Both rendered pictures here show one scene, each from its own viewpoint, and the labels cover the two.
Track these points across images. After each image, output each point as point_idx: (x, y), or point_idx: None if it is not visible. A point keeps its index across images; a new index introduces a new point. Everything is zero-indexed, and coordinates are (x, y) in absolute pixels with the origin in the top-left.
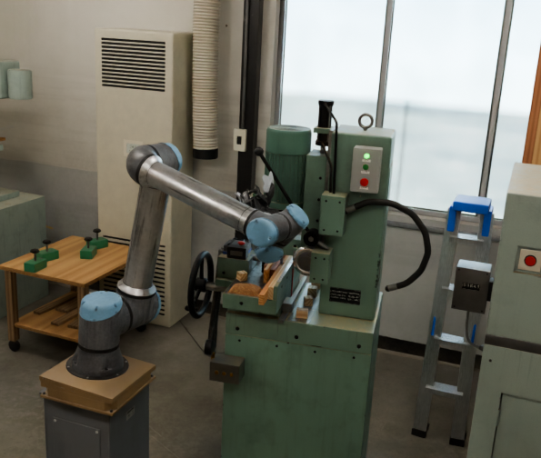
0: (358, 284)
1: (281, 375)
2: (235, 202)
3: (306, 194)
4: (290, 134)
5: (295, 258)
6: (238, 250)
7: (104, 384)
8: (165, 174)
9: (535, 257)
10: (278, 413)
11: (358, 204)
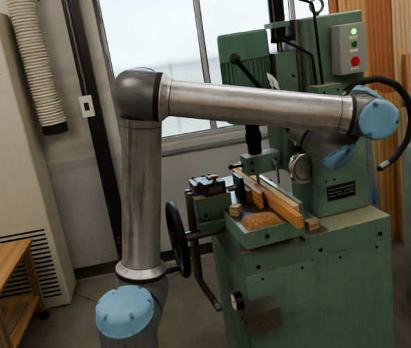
0: (351, 175)
1: (311, 296)
2: (318, 94)
3: None
4: (257, 34)
5: (293, 168)
6: (217, 184)
7: None
8: (198, 89)
9: None
10: (313, 336)
11: (349, 88)
